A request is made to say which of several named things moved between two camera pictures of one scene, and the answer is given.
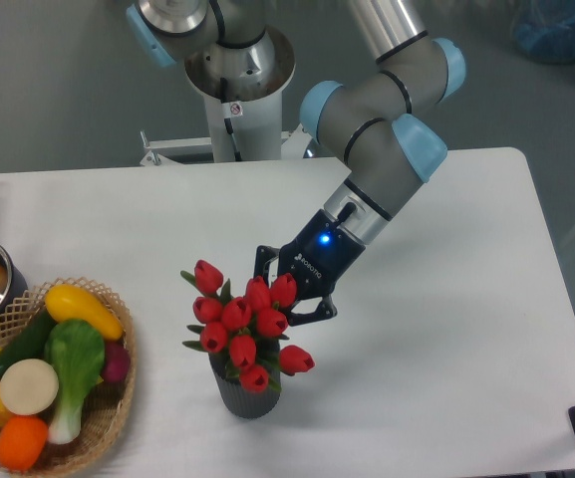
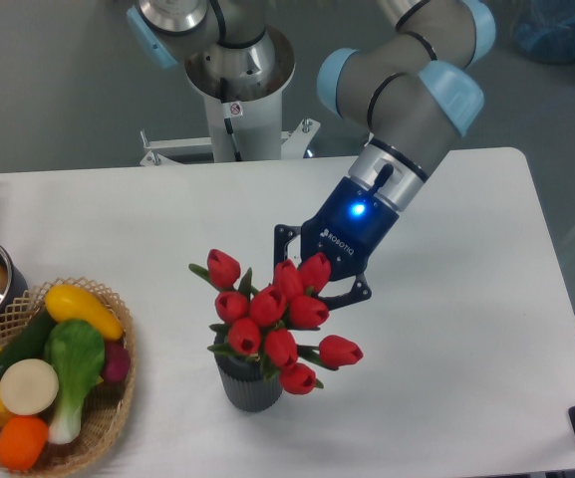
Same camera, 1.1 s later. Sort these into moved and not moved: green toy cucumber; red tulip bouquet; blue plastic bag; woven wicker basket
Moved: red tulip bouquet
Not moved: woven wicker basket; blue plastic bag; green toy cucumber
